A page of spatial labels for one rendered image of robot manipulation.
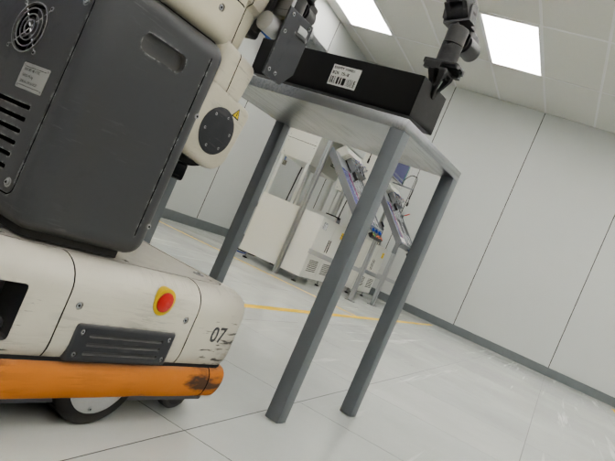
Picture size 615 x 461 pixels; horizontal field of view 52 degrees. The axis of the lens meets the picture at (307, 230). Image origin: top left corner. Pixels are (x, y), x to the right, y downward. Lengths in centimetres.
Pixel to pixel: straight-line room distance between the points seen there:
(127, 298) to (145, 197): 17
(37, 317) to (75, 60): 37
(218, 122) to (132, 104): 39
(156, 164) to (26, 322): 32
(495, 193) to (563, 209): 83
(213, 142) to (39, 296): 57
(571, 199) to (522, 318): 156
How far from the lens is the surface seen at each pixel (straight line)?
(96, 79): 97
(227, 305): 129
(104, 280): 105
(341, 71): 183
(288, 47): 147
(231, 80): 138
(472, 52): 187
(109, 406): 120
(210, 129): 136
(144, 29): 101
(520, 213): 826
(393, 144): 154
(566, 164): 838
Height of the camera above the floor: 46
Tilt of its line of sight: level
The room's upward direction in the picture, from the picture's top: 24 degrees clockwise
